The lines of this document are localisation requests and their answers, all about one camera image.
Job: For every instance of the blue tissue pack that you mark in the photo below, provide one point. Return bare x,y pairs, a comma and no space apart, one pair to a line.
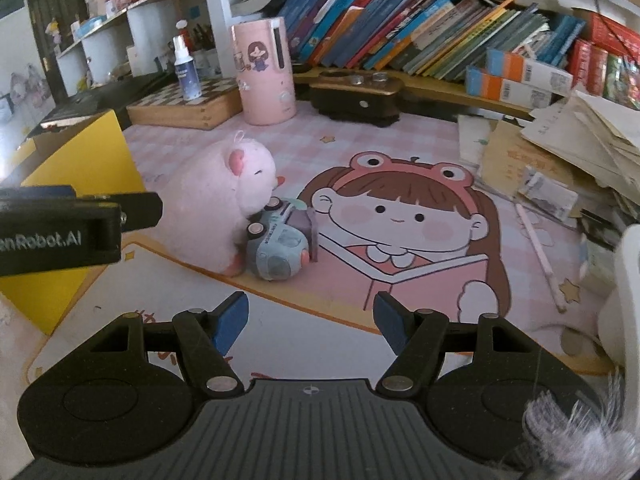
89,26

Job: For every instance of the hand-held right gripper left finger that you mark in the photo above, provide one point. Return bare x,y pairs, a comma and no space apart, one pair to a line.
232,317

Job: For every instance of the stack of loose papers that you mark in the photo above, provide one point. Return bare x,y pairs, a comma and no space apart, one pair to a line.
575,150

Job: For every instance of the wooden chessboard box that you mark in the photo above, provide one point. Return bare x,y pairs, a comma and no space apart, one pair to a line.
170,110

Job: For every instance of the yellow cardboard box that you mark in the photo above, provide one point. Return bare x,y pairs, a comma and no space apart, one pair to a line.
95,165

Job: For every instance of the pink pencil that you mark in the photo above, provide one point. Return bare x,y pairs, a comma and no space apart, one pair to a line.
540,255

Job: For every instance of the pen holder with pens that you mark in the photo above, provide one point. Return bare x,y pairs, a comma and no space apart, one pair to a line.
202,40

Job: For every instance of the white framed desk bookshelf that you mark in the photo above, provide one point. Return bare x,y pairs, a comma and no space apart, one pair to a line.
217,0

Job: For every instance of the pink checked covered desktop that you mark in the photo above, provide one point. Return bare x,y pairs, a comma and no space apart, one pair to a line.
350,150

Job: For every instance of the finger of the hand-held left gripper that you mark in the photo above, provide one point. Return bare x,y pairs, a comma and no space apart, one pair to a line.
142,210
35,192

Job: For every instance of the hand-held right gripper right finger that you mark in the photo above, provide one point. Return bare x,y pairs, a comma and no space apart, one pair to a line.
392,320

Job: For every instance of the white cubby shelf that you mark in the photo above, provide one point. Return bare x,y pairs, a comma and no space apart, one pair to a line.
100,55

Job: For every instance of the dark wooden box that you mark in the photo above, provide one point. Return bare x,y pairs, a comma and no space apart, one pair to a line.
355,100

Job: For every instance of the black electronic keyboard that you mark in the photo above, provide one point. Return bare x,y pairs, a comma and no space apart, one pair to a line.
90,102

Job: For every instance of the grey fluffy fur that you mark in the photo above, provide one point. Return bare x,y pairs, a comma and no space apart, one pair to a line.
575,435

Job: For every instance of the pink cartoon cylinder container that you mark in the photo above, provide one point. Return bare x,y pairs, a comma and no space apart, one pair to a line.
262,90

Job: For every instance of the white spray bottle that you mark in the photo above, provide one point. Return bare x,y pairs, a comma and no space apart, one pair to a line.
187,80

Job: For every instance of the white monitor stand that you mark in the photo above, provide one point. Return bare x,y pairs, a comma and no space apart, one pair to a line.
625,300

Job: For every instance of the red printed box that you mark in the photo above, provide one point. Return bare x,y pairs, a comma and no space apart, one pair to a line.
605,60

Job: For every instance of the blue toy car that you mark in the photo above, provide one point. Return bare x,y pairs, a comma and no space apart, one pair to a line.
277,255

